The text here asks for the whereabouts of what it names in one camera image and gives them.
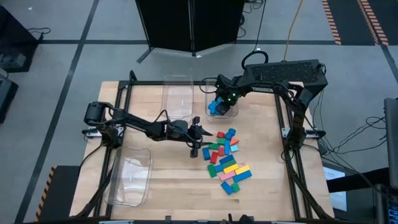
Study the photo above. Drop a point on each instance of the long blue block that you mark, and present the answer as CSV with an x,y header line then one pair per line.
x,y
212,108
242,176
226,159
219,100
227,147

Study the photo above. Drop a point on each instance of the orange triangular block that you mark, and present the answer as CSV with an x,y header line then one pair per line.
x,y
234,141

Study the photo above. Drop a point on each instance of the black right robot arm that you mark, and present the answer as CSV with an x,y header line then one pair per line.
x,y
270,88

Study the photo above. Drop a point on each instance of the black desk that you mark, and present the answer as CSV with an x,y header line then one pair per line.
x,y
15,37

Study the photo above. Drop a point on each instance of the white paper sheet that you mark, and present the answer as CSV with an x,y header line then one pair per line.
x,y
332,174

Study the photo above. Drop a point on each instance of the black mat orange-striped edge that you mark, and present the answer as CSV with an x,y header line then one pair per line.
x,y
390,15
348,21

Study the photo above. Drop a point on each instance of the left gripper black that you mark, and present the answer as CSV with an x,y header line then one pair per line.
x,y
183,132

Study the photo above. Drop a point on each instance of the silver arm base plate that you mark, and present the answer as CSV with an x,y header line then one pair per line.
x,y
317,133
93,133

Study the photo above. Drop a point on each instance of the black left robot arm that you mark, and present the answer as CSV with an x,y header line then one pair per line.
x,y
136,123

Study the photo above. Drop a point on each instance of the black mat yellow-striped edge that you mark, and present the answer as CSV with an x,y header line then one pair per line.
x,y
62,193

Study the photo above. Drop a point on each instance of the clear plastic bin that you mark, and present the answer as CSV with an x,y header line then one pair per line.
x,y
177,96
130,177
207,93

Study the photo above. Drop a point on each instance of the long green block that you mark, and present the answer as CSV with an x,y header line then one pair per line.
x,y
229,164

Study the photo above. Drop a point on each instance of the black partition panel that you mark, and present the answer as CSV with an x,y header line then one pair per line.
x,y
168,21
217,21

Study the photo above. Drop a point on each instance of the flat green block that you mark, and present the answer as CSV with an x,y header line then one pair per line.
x,y
214,146

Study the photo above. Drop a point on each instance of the light cyan block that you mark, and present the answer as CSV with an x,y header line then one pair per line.
x,y
234,148

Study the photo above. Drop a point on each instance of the long pink block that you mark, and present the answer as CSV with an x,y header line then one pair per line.
x,y
227,176

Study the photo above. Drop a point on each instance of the black aluminium table frame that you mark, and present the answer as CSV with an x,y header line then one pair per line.
x,y
146,83

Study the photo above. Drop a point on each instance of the black electronic device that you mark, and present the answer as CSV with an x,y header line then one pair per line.
x,y
387,205

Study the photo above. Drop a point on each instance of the black perforated control box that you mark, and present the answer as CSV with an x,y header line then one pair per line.
x,y
286,73

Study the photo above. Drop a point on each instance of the black equipment box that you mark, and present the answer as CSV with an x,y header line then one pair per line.
x,y
6,99

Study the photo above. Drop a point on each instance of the medium blue block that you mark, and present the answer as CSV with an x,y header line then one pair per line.
x,y
206,153

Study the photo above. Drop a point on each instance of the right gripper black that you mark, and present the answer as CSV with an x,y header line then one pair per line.
x,y
224,107

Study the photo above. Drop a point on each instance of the long yellow block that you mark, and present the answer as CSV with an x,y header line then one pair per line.
x,y
242,170
231,168

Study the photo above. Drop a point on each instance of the red half-cylinder block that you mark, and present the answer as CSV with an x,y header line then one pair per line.
x,y
220,134
221,151

